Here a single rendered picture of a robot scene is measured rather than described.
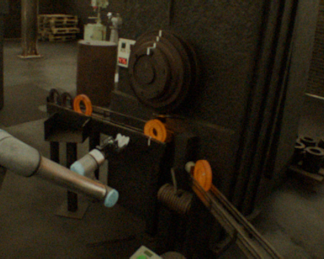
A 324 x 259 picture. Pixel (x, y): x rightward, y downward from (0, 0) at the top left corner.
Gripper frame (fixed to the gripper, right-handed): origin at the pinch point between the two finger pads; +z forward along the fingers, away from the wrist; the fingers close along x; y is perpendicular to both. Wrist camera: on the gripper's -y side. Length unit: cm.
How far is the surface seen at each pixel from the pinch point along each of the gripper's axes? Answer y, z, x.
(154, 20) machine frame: 50, 53, 19
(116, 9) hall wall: -150, 613, 710
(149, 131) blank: -8.6, 20.9, 3.7
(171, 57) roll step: 40, 30, -12
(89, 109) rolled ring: -11, 20, 63
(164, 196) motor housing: -25.3, -4.1, -27.6
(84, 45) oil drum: -40, 157, 253
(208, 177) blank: -2, 2, -53
